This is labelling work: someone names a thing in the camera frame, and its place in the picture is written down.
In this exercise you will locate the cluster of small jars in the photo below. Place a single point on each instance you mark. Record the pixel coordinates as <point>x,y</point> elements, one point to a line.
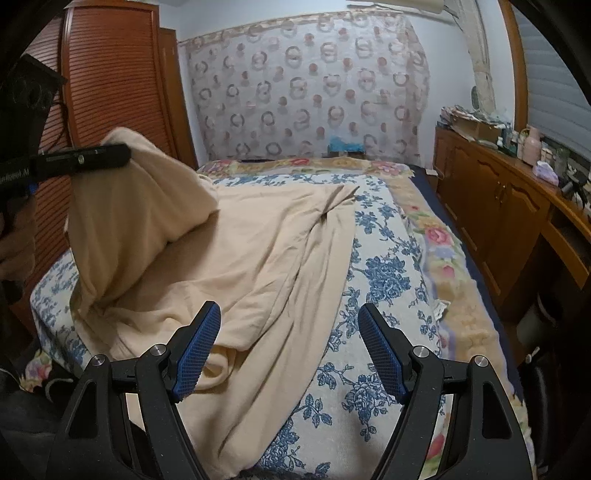
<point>510,141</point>

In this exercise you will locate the wooden cabinet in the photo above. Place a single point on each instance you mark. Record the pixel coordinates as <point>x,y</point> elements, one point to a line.
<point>498,203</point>

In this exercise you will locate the blue floral blanket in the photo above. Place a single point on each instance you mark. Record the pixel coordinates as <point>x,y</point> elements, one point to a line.
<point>383,277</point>

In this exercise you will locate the beige t-shirt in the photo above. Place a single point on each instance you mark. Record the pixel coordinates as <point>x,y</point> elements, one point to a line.
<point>240,240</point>

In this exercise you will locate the wooden window frame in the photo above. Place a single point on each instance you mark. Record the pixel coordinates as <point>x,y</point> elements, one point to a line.
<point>515,69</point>

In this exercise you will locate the purple soft pouch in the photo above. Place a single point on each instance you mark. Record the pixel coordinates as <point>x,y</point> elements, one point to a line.
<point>546,173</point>

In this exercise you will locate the pink floral blanket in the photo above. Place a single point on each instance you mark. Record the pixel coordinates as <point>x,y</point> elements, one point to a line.
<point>438,240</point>

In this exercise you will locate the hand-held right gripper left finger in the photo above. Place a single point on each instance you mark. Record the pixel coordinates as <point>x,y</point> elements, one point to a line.
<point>198,355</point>

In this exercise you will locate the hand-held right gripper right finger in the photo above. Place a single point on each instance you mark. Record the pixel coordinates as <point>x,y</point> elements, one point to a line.
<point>381,355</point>

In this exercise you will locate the dark chair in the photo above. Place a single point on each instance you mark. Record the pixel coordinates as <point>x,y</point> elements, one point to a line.
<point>549,332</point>

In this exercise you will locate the pink bottle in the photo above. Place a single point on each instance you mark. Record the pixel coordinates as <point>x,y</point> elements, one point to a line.
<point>532,145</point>

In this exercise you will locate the teal box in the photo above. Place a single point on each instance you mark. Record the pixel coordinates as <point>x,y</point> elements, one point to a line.
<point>345,146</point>

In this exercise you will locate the cream lace curtain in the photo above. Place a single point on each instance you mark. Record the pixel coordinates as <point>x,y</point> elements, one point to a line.
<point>475,50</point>

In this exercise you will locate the orange louvered wooden wardrobe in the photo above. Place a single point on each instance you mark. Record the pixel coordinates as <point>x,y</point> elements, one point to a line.
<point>115,83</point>

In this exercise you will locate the open cardboard box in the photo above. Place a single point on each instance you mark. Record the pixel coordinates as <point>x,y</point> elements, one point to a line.
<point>478,129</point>

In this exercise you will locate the small grey fan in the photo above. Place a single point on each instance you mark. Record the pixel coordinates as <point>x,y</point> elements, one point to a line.
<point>475,99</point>

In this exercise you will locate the black tabletop stand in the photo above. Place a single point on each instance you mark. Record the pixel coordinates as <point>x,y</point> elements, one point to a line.
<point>572,187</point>

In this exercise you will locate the grey window blind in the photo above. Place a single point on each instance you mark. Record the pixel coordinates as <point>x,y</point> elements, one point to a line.
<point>554,78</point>

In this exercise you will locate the white air conditioner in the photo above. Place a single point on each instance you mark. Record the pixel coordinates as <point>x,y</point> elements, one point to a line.
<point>397,4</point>

